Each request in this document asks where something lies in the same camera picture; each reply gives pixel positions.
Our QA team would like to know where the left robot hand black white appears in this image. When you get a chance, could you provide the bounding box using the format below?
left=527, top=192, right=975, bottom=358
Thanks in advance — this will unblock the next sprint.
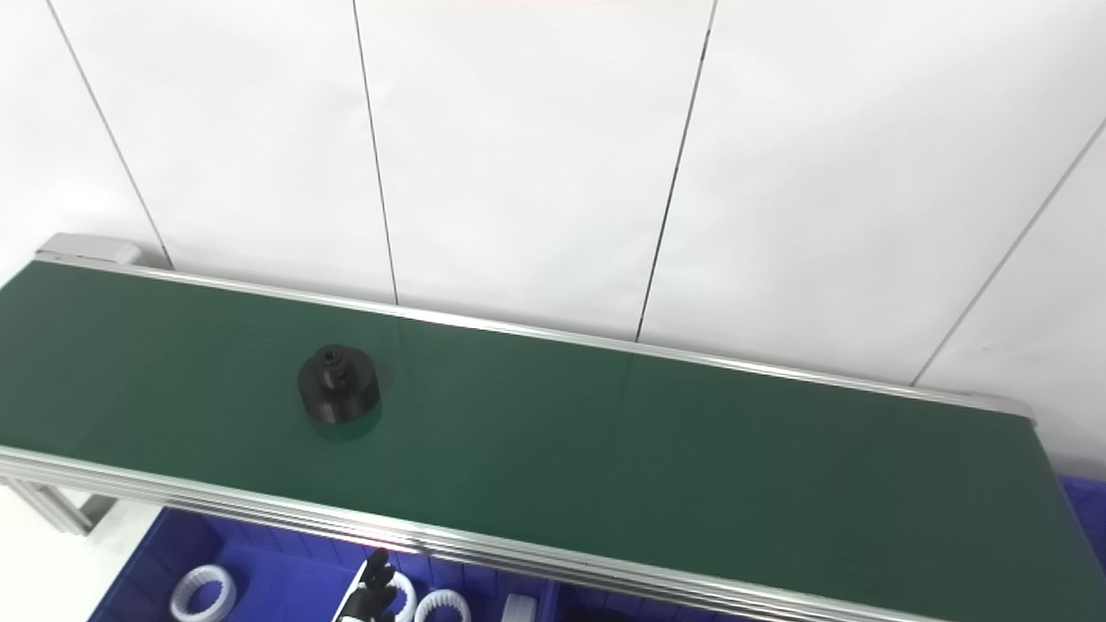
left=333, top=549, right=398, bottom=622

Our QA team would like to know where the black round flanged part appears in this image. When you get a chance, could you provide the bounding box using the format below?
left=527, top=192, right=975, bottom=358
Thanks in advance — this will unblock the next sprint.
left=297, top=344, right=382, bottom=424

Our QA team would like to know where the blue bin with white parts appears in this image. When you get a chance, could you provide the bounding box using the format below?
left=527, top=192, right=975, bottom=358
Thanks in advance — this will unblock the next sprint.
left=86, top=505, right=563, bottom=622

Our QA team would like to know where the green conveyor belt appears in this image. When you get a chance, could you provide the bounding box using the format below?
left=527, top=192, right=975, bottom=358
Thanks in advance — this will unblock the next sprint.
left=0, top=232, right=1106, bottom=622
left=0, top=262, right=1106, bottom=622

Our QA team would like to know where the blue bin with black parts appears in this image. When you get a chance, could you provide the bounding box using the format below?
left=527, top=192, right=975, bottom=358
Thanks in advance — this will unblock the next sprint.
left=553, top=583, right=744, bottom=622

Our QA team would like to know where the aluminium conveyor leg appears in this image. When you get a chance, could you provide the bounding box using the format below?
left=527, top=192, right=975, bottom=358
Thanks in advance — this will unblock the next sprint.
left=0, top=478, right=118, bottom=536

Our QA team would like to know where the empty blue bin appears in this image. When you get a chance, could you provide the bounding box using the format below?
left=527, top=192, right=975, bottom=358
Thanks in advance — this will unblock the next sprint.
left=1058, top=473, right=1106, bottom=573

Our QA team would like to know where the white toothed ring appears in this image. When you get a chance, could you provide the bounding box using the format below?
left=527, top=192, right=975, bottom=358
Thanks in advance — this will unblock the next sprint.
left=382, top=574, right=418, bottom=622
left=169, top=564, right=238, bottom=622
left=415, top=590, right=472, bottom=622

